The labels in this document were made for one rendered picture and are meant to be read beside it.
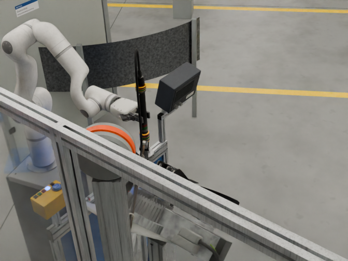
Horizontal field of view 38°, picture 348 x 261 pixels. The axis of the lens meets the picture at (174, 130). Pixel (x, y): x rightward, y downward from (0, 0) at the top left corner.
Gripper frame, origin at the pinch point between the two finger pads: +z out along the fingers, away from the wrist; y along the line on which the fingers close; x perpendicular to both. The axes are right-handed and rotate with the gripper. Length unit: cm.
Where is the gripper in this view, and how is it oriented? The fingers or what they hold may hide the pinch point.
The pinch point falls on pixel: (142, 116)
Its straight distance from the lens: 217.8
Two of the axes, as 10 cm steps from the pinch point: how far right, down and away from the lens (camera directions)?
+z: 7.9, 3.4, -5.1
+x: -0.4, -8.1, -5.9
